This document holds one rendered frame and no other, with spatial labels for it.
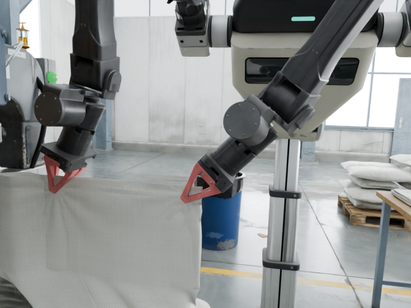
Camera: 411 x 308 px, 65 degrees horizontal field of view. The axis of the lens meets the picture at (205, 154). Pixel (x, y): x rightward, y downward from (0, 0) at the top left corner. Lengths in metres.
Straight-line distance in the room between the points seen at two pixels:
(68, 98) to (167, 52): 8.50
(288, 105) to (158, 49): 8.66
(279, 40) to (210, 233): 2.18
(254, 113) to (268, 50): 0.46
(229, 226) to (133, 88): 6.88
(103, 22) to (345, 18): 0.38
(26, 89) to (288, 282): 1.00
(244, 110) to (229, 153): 0.10
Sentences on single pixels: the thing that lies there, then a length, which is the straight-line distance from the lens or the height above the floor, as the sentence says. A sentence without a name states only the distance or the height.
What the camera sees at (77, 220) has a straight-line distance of 0.71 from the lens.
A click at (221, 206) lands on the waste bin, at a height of 0.40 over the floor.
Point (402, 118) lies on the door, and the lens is 9.12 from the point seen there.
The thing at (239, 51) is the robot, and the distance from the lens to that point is 0.93.
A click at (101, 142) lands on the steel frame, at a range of 9.43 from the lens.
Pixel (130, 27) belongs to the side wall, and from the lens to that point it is 9.53.
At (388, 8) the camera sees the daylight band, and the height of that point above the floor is 3.69.
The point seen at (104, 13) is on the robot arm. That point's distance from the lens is 0.62.
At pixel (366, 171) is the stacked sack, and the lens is 3.94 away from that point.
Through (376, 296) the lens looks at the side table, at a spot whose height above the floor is 0.09.
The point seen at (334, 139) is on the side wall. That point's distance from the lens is 8.79.
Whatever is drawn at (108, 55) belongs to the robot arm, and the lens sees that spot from 0.63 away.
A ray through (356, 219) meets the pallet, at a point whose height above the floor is 0.07.
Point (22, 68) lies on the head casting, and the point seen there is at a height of 1.30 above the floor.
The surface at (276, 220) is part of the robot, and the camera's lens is 1.18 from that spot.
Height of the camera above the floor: 1.22
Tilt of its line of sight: 8 degrees down
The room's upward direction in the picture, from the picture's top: 2 degrees clockwise
